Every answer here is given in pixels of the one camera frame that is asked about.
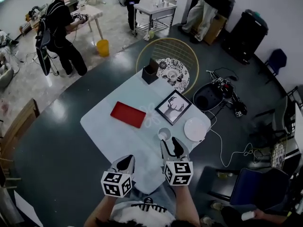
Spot white tumbler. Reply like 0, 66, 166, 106
241, 210, 257, 221

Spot gold wire chair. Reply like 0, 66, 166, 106
135, 37, 200, 96

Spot white cup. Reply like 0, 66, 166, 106
157, 127, 172, 142

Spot person's white shirt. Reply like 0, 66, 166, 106
111, 201, 176, 227

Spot black backpack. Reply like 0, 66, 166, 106
36, 17, 52, 51

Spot black white floral cushion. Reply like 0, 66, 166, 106
156, 58, 190, 89

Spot brown cardboard box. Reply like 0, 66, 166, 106
202, 14, 228, 46

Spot gray office chair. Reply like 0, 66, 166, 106
254, 96, 295, 146

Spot clear plastic bottle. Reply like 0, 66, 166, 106
216, 171, 234, 179

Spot black padded ring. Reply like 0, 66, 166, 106
36, 47, 52, 77

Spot white desk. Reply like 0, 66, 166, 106
293, 102, 303, 156

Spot dark blue chair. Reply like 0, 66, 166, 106
207, 166, 291, 210

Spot clear flower shaped coaster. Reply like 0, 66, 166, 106
139, 103, 161, 129

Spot yellow bucket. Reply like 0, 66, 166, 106
96, 39, 110, 58

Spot white beanbag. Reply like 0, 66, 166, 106
0, 65, 15, 88

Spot person's blue jeans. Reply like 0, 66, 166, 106
129, 181, 177, 210

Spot person's left forearm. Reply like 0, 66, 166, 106
84, 195, 118, 227

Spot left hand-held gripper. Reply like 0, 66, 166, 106
100, 154, 135, 198

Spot dark lidded bin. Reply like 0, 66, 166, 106
222, 0, 236, 18

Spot black cable loop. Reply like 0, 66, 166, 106
206, 67, 239, 81

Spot small blue chair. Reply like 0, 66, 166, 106
258, 48, 288, 85

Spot black trash bin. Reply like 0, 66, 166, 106
221, 9, 269, 65

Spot red tray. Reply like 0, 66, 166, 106
110, 101, 147, 129

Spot light wooden table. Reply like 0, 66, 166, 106
59, 3, 104, 40

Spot chair with patterned cushion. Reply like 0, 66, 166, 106
269, 136, 288, 169

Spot white board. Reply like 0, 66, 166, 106
13, 190, 45, 227

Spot white plate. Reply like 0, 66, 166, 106
184, 117, 207, 143

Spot small white bowl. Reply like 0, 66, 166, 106
166, 69, 178, 81

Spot black open box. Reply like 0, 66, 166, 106
141, 58, 160, 85

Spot black framed deer picture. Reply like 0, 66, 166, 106
154, 89, 193, 126

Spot wooden slatted sofa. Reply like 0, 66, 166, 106
18, 5, 48, 35

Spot white cable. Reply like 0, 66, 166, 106
205, 121, 258, 167

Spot spare black gripper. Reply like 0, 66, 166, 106
231, 96, 248, 118

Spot wooden bench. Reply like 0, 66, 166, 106
0, 98, 40, 156

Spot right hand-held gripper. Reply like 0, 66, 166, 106
160, 137, 194, 186

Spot white sink stand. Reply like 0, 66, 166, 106
134, 0, 178, 37

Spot table with pale blue cloth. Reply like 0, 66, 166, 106
80, 66, 212, 195

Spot person's right forearm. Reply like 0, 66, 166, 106
174, 184, 201, 227

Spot spare gripper with red parts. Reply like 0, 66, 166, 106
210, 77, 234, 98

